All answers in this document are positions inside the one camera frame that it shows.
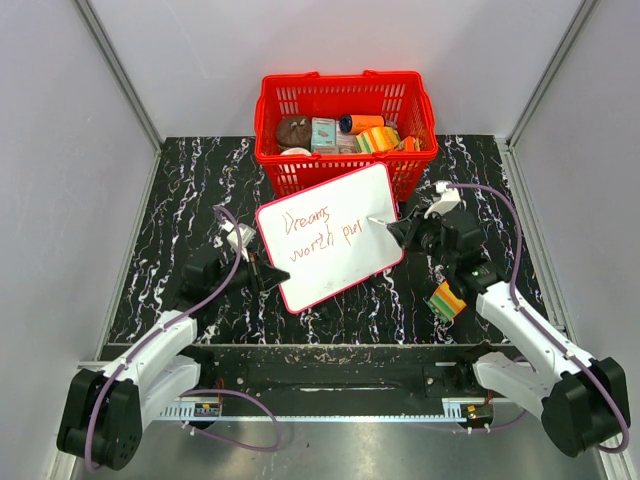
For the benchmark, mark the yellow sponge pack in basket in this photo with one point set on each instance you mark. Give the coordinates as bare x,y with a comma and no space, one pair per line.
377,139

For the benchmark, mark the pink small box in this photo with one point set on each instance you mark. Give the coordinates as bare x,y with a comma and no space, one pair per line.
345,143

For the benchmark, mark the white round lid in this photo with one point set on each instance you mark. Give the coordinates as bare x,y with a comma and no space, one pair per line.
295,151

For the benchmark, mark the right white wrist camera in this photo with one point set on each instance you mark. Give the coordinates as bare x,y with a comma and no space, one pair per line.
447,198

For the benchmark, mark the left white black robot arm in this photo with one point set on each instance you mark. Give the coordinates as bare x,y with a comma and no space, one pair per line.
107,410

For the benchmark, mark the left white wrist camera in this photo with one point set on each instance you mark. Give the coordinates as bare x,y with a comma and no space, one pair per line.
238,236

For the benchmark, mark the red whiteboard marker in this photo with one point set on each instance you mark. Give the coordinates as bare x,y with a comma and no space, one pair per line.
378,221

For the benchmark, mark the orange blue can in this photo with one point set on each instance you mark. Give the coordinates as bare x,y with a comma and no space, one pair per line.
356,124

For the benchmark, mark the pink framed whiteboard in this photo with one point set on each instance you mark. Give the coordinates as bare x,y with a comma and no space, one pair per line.
321,236

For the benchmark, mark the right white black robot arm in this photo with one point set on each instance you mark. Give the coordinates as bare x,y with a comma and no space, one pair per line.
581,401

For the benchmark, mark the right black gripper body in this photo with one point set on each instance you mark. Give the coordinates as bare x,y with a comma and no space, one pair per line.
426,232

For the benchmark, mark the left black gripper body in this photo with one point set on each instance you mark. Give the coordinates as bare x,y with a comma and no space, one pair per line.
252,279

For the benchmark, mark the brown chocolate muffin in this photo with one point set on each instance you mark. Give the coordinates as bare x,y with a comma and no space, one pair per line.
294,132

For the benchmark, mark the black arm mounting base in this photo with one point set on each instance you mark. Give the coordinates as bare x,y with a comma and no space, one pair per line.
424,370

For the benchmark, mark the red plastic shopping basket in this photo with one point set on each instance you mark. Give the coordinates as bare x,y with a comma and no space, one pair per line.
398,96

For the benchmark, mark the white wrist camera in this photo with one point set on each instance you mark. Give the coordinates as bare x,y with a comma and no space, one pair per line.
238,236
447,198

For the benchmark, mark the orange snack packet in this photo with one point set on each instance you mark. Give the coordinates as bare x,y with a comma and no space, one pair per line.
408,144

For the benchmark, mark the teal small box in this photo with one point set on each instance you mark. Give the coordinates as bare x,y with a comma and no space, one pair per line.
323,136

